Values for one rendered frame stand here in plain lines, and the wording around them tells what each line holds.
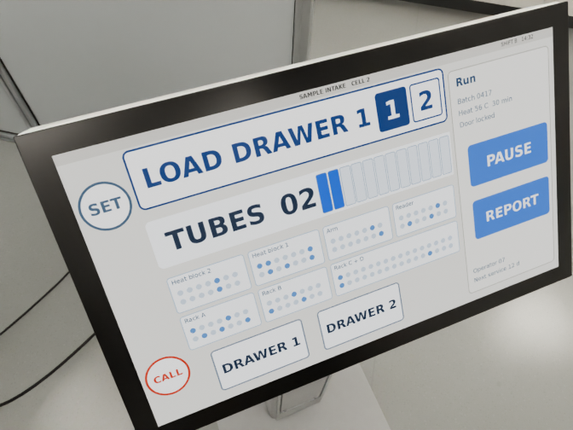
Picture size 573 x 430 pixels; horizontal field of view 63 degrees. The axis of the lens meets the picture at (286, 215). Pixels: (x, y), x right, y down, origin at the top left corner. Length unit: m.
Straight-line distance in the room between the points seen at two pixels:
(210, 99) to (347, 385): 1.19
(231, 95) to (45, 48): 1.31
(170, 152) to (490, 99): 0.31
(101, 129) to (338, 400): 1.20
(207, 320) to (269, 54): 0.98
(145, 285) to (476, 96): 0.36
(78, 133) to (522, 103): 0.42
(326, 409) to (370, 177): 1.07
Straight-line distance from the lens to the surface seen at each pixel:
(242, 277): 0.44
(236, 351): 0.47
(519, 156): 0.55
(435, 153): 0.49
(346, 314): 0.49
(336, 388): 1.47
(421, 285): 0.52
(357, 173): 0.45
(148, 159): 0.40
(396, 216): 0.48
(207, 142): 0.40
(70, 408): 1.60
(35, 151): 0.40
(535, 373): 1.72
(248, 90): 0.41
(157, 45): 1.45
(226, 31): 1.33
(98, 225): 0.41
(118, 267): 0.42
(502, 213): 0.56
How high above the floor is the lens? 1.47
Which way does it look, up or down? 57 degrees down
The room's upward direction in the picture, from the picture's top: 3 degrees clockwise
